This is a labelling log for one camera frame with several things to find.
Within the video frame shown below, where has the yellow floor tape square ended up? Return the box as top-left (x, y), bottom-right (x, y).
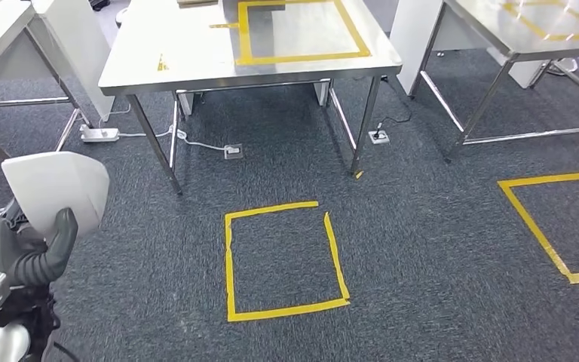
top-left (224, 201), bottom-right (351, 324)
top-left (498, 171), bottom-right (579, 285)

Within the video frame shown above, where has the round silver floor base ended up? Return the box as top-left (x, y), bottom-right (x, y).
top-left (547, 57), bottom-right (579, 77)

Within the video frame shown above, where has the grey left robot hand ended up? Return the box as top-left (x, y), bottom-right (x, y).
top-left (0, 197), bottom-right (80, 288)

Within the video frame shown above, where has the white plastic shell part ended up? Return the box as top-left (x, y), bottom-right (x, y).
top-left (0, 151), bottom-right (111, 240)

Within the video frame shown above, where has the white power strip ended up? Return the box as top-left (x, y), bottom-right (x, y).
top-left (79, 124), bottom-right (121, 144)

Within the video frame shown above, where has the yellow tape on workbench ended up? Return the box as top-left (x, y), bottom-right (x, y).
top-left (209, 0), bottom-right (372, 67)

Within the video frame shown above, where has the white panel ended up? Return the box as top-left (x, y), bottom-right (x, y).
top-left (32, 0), bottom-right (115, 121)
top-left (389, 0), bottom-right (446, 96)

